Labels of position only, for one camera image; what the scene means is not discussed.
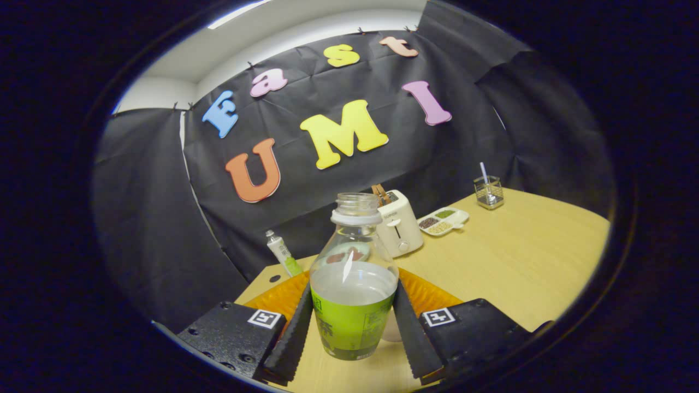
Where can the wooden table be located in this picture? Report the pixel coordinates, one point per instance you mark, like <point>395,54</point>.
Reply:
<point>508,267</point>

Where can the clear glass tumbler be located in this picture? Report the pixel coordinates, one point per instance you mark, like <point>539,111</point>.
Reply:
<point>489,194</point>

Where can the toast slice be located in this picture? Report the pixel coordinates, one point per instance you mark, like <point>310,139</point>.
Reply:
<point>380,195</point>

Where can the green label juice bottle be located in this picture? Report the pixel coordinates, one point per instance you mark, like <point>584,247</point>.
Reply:
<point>352,322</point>

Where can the pale blue cup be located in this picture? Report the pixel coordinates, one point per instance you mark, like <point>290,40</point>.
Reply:
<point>391,327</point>

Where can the white green tube bottle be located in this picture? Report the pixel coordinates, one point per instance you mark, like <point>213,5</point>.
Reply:
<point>283,254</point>

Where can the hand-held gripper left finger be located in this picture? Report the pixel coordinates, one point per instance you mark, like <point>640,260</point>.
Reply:
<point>295,338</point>

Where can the black backdrop cloth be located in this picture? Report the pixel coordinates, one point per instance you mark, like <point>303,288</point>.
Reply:
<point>164,218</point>

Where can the reddish brown food piece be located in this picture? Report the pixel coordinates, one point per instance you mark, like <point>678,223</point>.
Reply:
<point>357,254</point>
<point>334,257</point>

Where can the white spoon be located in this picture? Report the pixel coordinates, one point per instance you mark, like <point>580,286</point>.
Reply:
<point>484,172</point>

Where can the pale green plate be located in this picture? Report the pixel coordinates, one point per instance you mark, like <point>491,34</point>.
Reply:
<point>349,248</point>

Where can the white divided snack tray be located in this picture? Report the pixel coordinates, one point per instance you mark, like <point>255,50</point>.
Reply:
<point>443,221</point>

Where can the cream toaster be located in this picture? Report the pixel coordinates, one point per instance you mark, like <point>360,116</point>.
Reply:
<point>401,226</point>

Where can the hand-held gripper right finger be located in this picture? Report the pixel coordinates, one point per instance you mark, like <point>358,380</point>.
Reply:
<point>415,338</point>

